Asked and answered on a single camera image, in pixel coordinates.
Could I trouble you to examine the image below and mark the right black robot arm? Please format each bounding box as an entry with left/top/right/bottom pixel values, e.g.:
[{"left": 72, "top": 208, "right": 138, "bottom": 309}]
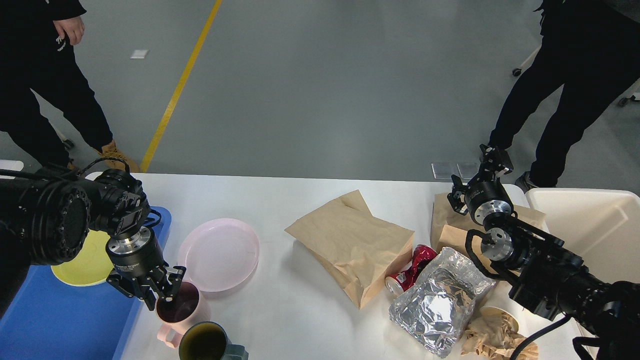
[{"left": 447, "top": 145, "right": 640, "bottom": 360}]

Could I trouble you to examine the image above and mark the pink plate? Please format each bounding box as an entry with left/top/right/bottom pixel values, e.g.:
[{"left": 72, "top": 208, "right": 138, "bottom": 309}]
[{"left": 178, "top": 218, "right": 259, "bottom": 293}]

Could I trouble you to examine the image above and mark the white side table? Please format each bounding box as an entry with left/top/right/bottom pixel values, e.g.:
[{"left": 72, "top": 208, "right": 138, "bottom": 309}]
[{"left": 0, "top": 159, "right": 25, "bottom": 171}]

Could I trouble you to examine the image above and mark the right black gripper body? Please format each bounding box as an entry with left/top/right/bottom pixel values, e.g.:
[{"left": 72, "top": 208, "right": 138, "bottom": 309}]
[{"left": 464, "top": 178, "right": 514, "bottom": 227}]

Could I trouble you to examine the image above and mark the dark green mug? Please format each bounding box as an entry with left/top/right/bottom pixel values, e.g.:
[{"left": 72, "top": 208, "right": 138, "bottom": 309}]
[{"left": 178, "top": 321, "right": 249, "bottom": 360}]

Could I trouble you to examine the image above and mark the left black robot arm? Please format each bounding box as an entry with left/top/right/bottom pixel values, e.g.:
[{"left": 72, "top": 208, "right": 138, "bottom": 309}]
[{"left": 0, "top": 165, "right": 186, "bottom": 313}]

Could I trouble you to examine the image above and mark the blue plastic tray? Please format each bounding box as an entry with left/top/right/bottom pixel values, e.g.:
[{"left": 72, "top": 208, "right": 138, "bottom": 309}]
[{"left": 0, "top": 206, "right": 173, "bottom": 360}]

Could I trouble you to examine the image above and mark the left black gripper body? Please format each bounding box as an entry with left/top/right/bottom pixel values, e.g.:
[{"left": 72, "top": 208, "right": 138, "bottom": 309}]
[{"left": 105, "top": 227, "right": 167, "bottom": 294}]

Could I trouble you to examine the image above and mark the white office chair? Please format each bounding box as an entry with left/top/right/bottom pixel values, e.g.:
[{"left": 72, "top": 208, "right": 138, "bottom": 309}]
[{"left": 511, "top": 46, "right": 640, "bottom": 107}]

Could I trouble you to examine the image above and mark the pink mug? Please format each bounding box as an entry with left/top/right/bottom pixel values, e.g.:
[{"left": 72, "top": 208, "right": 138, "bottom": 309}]
[{"left": 155, "top": 281, "right": 211, "bottom": 349}]

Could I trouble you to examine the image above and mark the paper cup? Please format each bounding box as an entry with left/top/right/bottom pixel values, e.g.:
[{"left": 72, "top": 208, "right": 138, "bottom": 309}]
[{"left": 480, "top": 306, "right": 521, "bottom": 333}]

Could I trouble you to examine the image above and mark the white plastic bin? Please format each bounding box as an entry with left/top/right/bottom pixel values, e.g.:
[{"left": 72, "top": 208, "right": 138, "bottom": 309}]
[{"left": 526, "top": 187, "right": 640, "bottom": 283}]

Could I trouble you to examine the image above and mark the large brown paper bag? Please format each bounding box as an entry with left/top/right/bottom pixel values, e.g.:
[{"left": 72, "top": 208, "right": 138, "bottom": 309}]
[{"left": 285, "top": 190, "right": 415, "bottom": 310}]

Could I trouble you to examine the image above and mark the crumpled aluminium foil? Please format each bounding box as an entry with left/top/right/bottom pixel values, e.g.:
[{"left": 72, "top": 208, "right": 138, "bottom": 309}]
[{"left": 389, "top": 247, "right": 496, "bottom": 359}]

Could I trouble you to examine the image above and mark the crumpled brown paper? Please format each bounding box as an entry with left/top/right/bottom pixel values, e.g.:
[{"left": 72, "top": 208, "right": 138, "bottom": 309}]
[{"left": 461, "top": 315, "right": 527, "bottom": 360}]

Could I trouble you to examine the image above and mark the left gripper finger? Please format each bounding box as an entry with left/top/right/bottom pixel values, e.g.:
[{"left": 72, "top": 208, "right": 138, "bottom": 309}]
[
  {"left": 106, "top": 274, "right": 157, "bottom": 312},
  {"left": 157, "top": 266, "right": 186, "bottom": 302}
]

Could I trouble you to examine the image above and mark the crushed red soda can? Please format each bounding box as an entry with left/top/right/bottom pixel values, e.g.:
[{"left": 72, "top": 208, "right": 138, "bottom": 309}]
[{"left": 385, "top": 244, "right": 438, "bottom": 297}]

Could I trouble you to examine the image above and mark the brown paper bag right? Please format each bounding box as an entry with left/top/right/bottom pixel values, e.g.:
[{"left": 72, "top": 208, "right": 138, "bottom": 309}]
[{"left": 430, "top": 193, "right": 546, "bottom": 274}]

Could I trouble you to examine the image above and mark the person in black walking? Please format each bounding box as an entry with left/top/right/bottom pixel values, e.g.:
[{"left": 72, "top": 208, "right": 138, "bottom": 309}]
[{"left": 488, "top": 0, "right": 640, "bottom": 192}]

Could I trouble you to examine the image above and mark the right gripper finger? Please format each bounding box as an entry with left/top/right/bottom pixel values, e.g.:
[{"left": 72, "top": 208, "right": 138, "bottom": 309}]
[
  {"left": 446, "top": 174, "right": 470, "bottom": 215},
  {"left": 479, "top": 144, "right": 514, "bottom": 182}
]

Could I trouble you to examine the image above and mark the person in black left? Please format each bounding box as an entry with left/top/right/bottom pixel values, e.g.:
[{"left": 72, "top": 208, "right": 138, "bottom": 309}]
[{"left": 0, "top": 0, "right": 140, "bottom": 173}]

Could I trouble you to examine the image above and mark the yellow plate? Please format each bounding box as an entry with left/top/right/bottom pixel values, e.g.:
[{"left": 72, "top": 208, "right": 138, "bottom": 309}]
[{"left": 50, "top": 230, "right": 114, "bottom": 287}]

